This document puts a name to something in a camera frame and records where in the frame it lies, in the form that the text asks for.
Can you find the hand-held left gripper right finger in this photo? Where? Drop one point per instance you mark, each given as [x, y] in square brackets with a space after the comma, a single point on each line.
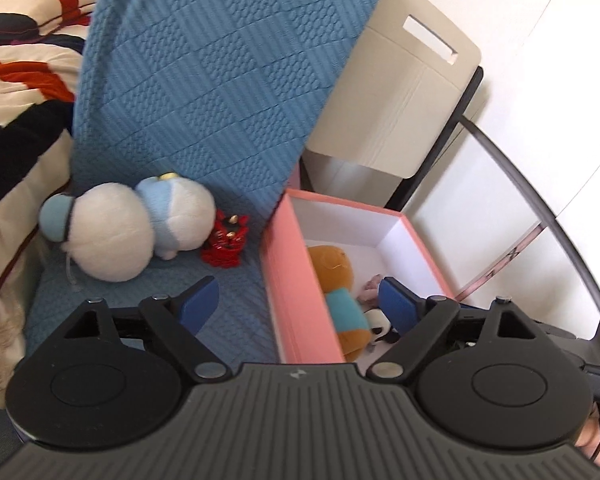
[397, 302]

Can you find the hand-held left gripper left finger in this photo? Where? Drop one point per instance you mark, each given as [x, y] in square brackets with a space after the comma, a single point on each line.
[200, 302]

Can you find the pink fuzzy toy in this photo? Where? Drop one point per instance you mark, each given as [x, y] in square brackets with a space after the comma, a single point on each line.
[372, 290]

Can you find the panda plush toy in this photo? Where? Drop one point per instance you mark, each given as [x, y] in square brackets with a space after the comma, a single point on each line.
[377, 330]

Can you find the brown teddy bear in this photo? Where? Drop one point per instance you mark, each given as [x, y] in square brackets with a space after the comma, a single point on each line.
[340, 305]

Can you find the pink cardboard box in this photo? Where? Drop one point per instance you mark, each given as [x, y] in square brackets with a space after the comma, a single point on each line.
[300, 300]

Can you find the small red toy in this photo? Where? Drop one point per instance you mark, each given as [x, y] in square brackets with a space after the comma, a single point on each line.
[225, 242]

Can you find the white and blue plush toy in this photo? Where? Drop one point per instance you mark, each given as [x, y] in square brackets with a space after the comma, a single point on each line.
[110, 230]

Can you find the pink paper strip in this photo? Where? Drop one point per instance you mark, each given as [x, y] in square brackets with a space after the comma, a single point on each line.
[505, 257]

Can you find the blue quilted chair cover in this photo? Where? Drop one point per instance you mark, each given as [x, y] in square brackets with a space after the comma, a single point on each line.
[205, 85]

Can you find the striped blanket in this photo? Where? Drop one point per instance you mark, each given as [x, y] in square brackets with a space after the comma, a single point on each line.
[25, 65]

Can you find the black curved metal frame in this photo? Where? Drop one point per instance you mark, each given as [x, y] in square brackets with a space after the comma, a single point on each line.
[551, 215]

